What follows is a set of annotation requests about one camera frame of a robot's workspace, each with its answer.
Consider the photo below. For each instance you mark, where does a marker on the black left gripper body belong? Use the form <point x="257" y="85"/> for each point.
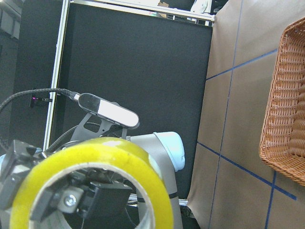
<point x="23" y="158"/>

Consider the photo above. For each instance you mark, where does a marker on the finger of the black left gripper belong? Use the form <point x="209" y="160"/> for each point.
<point x="89" y="201"/>

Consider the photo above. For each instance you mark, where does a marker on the yellow tape roll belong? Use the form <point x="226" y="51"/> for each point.
<point x="115" y="154"/>

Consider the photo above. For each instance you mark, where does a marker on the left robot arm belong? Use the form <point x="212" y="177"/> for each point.
<point x="167" y="150"/>

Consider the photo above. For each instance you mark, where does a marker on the brown wicker basket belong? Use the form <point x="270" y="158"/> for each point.
<point x="282" y="141"/>

